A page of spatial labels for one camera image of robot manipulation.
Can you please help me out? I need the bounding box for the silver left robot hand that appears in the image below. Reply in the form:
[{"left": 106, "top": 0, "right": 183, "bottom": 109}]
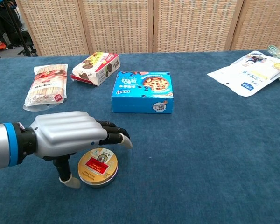
[{"left": 29, "top": 111, "right": 133, "bottom": 189}]

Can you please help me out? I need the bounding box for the round gold tin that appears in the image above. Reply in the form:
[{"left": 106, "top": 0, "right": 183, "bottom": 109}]
[{"left": 77, "top": 147, "right": 119, "bottom": 188}]

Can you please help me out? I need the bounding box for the bamboo chopsticks clear bag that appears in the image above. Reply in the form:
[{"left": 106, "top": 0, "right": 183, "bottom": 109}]
[{"left": 22, "top": 63, "right": 69, "bottom": 113}]

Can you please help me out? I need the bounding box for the white red cookie box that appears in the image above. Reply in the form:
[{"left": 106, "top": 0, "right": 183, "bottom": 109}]
[{"left": 70, "top": 51, "right": 121, "bottom": 87}]

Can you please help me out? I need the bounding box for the blue cookie box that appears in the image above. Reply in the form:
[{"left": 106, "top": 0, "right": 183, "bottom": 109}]
[{"left": 111, "top": 71, "right": 175, "bottom": 114}]

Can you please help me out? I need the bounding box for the wooden rattan screen panel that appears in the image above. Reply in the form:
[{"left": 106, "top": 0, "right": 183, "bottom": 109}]
[
  {"left": 152, "top": 0, "right": 245, "bottom": 53},
  {"left": 15, "top": 0, "right": 90, "bottom": 57},
  {"left": 77, "top": 0, "right": 154, "bottom": 55},
  {"left": 230, "top": 0, "right": 280, "bottom": 52}
]

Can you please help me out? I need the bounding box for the black tripod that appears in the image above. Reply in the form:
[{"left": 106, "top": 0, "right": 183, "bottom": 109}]
[{"left": 2, "top": 0, "right": 39, "bottom": 57}]

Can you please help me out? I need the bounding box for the blue velvet tablecloth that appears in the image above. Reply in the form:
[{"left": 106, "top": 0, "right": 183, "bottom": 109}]
[{"left": 0, "top": 49, "right": 280, "bottom": 224}]

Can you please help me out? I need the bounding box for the white resealable pouch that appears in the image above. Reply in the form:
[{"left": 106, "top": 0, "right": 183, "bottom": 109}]
[{"left": 206, "top": 50, "right": 280, "bottom": 98}]

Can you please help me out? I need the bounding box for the clear packet with green ribbon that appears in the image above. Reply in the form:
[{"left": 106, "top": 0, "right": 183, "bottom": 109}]
[{"left": 266, "top": 45, "right": 280, "bottom": 58}]

